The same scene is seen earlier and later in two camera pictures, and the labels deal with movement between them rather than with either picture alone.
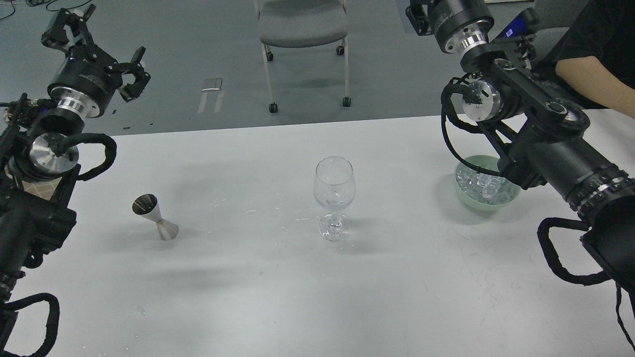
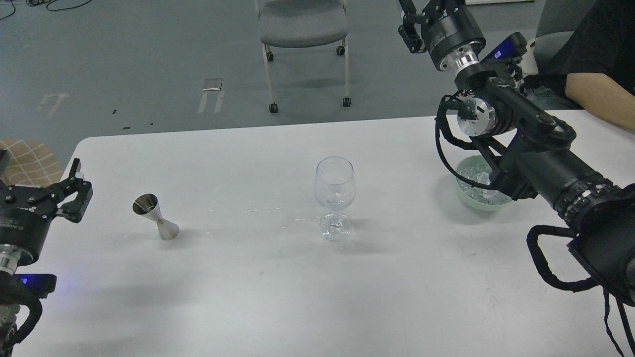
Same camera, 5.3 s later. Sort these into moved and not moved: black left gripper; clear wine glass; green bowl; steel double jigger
Moved: black left gripper
Not moved: steel double jigger; clear wine glass; green bowl
